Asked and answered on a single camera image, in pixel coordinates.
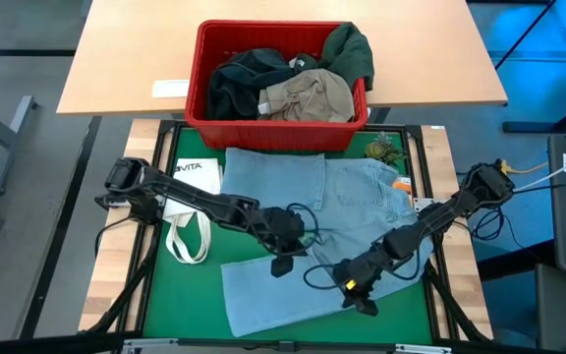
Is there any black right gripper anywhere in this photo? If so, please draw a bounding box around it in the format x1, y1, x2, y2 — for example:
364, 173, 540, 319
334, 248, 391, 318

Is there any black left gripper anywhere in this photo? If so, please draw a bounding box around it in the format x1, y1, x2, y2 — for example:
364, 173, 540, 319
257, 206, 309, 279

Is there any dark green sweatshirt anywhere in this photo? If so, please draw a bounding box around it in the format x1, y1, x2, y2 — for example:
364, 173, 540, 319
317, 22, 375, 92

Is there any red plastic laundry bin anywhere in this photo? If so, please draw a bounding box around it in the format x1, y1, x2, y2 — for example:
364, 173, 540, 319
184, 19, 370, 152

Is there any white canvas tote bag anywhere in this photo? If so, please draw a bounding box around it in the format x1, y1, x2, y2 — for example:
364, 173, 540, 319
161, 156, 225, 266

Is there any clear package with orange label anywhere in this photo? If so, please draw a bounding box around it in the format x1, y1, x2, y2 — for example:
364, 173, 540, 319
391, 176, 415, 198

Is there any small artificial succulent plant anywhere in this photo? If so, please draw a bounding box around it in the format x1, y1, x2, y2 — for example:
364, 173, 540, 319
364, 131, 407, 166

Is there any khaki garment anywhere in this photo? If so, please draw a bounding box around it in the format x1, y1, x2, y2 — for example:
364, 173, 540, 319
256, 68, 357, 124

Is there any black garment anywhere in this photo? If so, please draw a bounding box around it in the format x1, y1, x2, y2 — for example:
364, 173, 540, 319
206, 47, 319, 122

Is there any white paper sheet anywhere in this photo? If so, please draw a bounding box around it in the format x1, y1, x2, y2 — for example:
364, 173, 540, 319
151, 79, 191, 99

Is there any light wooden desk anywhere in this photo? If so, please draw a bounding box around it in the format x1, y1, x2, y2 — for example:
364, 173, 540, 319
56, 0, 509, 117

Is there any grey desk leg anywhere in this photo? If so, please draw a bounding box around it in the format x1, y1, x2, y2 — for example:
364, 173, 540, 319
0, 95, 38, 196

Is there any dark right gripper cable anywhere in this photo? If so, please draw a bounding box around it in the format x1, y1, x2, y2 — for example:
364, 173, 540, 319
303, 263, 348, 291

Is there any dark gripper cable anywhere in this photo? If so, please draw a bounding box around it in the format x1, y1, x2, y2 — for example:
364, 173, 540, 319
303, 263, 348, 291
285, 202, 322, 247

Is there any dark left gripper cable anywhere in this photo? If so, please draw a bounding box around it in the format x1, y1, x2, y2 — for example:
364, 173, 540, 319
285, 202, 322, 247

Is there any silver metal bracket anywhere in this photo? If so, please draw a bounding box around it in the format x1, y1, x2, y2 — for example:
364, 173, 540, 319
122, 337, 180, 354
394, 343, 454, 354

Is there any dark blue cable bundle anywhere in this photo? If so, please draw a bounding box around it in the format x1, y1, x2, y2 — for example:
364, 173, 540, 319
469, 206, 510, 242

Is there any yellow power cord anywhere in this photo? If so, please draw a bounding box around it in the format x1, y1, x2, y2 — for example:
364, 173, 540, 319
496, 159, 550, 176

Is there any white cable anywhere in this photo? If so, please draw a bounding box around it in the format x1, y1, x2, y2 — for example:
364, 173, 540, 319
511, 146, 566, 194

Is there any black desk leg frame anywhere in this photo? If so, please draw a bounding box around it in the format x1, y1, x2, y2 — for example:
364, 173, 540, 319
493, 0, 566, 134

